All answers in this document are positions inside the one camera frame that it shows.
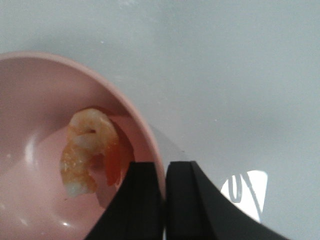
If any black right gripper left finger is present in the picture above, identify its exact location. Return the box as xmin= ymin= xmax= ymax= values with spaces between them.
xmin=85 ymin=162 xmax=164 ymax=240

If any pink bowl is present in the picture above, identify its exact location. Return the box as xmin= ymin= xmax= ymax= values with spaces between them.
xmin=0 ymin=51 xmax=165 ymax=240

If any cooked shrimp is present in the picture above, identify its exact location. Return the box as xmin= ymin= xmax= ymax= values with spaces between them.
xmin=59 ymin=108 xmax=135 ymax=197

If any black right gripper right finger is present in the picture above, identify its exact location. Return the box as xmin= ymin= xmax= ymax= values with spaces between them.
xmin=166 ymin=161 xmax=284 ymax=240

